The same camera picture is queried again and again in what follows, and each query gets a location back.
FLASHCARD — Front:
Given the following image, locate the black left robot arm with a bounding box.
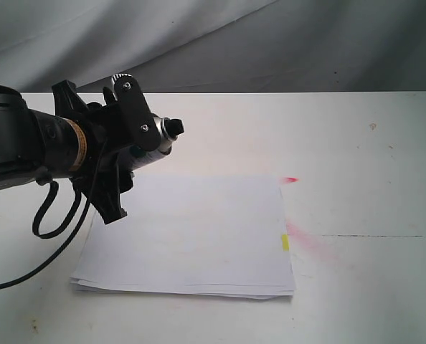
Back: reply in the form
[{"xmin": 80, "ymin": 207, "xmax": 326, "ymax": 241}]
[{"xmin": 0, "ymin": 75, "xmax": 161, "ymax": 190}]

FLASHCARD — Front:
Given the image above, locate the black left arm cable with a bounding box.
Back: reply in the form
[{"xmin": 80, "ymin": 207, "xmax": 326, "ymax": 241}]
[{"xmin": 0, "ymin": 143, "xmax": 110, "ymax": 292}]

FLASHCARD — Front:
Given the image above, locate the white paper stack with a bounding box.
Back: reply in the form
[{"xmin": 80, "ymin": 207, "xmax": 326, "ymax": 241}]
[{"xmin": 71, "ymin": 175, "xmax": 295, "ymax": 299}]

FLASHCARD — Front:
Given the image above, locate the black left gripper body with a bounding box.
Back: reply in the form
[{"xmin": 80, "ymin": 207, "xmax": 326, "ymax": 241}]
[{"xmin": 52, "ymin": 80, "xmax": 133, "ymax": 199}]

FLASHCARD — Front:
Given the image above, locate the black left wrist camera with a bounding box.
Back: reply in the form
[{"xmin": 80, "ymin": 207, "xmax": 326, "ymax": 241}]
[{"xmin": 110, "ymin": 73, "xmax": 133, "ymax": 89}]

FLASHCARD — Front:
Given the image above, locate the white backdrop cloth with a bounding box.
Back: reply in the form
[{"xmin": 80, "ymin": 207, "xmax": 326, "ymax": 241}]
[{"xmin": 0, "ymin": 1, "xmax": 426, "ymax": 92}]

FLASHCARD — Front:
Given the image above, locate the yellow sticky tab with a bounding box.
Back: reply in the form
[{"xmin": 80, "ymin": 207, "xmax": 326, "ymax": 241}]
[{"xmin": 281, "ymin": 234, "xmax": 290, "ymax": 252}]

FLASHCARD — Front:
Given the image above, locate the white dotted spray paint can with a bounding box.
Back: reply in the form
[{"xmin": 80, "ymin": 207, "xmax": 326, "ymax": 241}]
[{"xmin": 128, "ymin": 114, "xmax": 185, "ymax": 169}]

